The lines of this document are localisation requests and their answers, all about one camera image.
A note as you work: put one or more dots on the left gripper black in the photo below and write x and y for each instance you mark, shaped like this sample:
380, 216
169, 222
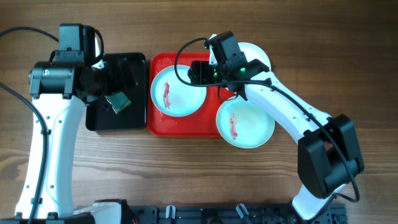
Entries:
120, 82

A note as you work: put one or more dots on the black plastic tray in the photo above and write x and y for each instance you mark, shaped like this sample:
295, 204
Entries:
100, 115

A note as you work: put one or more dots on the light blue plate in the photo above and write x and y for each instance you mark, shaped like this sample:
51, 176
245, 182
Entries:
244, 124
174, 98

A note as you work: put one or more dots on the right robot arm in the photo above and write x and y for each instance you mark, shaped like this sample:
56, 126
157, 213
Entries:
329, 155

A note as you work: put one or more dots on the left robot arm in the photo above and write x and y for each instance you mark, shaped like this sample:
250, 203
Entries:
60, 90

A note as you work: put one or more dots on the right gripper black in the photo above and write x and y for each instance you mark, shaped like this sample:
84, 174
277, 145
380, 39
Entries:
198, 72

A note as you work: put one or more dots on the white plate top right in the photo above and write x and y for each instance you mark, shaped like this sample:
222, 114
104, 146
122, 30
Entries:
252, 52

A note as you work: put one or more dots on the green yellow sponge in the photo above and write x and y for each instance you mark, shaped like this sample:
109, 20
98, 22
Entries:
118, 101

